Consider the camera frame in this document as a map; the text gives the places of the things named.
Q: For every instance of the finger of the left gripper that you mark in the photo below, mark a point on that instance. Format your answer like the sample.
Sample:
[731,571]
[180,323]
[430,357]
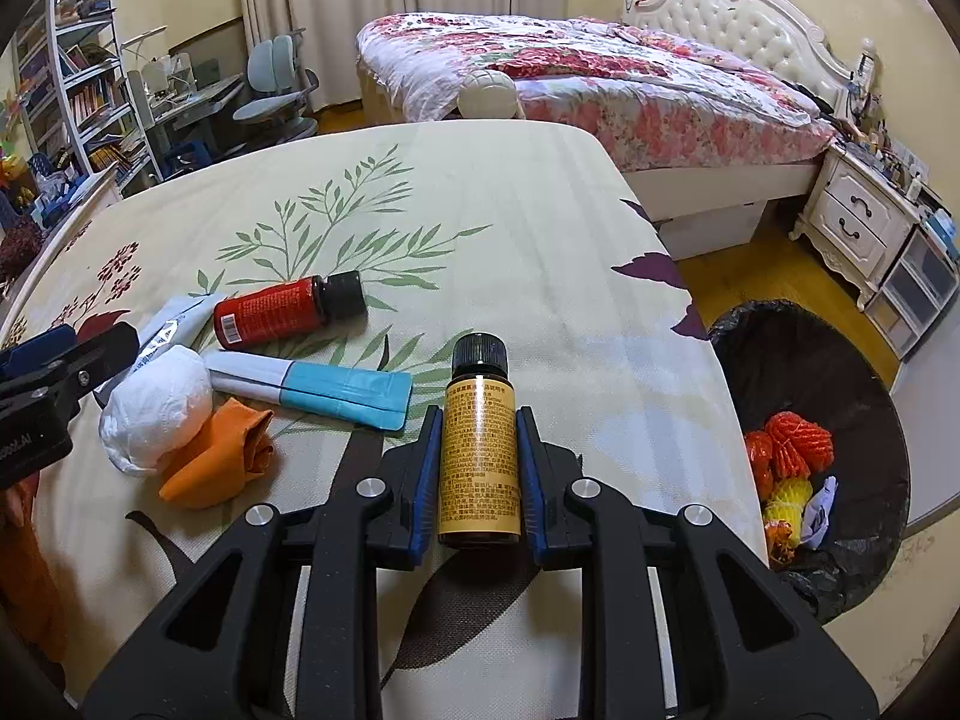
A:
[30,355]
[88,364]

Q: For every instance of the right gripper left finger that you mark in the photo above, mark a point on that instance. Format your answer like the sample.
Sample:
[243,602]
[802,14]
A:
[278,617]

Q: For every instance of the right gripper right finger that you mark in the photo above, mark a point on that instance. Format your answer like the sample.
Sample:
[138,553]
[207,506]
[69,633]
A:
[680,618]

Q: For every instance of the white paper ball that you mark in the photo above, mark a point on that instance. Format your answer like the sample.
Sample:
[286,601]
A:
[159,408]

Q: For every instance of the white blue printed packet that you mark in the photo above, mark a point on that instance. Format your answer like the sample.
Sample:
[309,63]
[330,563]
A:
[179,321]

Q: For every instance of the orange paper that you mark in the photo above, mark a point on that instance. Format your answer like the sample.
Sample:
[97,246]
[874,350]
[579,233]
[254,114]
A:
[231,450]

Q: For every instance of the red label black-cap bottle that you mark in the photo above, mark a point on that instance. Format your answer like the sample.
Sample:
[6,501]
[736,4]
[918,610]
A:
[289,310]

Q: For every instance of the yellow label brown bottle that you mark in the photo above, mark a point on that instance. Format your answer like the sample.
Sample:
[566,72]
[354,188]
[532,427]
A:
[478,484]

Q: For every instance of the lavender paper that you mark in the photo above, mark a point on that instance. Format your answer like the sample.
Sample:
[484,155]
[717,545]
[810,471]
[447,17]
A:
[816,518]

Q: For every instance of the black trash bin with bag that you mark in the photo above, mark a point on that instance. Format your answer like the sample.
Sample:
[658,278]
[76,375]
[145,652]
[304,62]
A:
[778,356]

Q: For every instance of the orange crinkled wrapper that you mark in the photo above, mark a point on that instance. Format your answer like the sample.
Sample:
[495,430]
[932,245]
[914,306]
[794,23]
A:
[780,543]

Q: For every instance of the red foam fruit net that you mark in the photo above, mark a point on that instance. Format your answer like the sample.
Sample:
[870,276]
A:
[787,446]

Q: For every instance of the white bookshelf with books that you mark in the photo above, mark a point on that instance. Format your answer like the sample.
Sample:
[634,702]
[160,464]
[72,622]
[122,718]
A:
[78,109]

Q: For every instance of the study desk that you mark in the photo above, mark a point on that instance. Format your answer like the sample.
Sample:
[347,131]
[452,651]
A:
[175,102]

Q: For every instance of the light blue desk chair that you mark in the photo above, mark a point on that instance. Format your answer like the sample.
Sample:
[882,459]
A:
[282,87]

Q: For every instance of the clear plastic drawer unit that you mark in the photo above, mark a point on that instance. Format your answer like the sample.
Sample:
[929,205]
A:
[914,294]

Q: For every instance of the white storage box under bed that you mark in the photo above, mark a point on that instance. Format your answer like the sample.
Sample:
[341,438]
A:
[704,233]

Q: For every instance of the white ornate nightstand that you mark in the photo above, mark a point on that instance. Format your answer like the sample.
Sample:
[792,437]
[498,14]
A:
[856,220]

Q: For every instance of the floral cream bedspread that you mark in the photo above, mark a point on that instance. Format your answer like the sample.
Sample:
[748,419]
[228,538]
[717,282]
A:
[523,230]

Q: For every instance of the pink floral quilt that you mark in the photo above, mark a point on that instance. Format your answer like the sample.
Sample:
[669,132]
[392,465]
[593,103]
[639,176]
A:
[653,100]

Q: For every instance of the white tufted headboard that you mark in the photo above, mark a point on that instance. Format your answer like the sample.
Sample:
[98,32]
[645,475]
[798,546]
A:
[771,34]

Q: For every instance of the large bed with white frame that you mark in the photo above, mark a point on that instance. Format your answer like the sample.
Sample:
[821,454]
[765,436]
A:
[665,194]

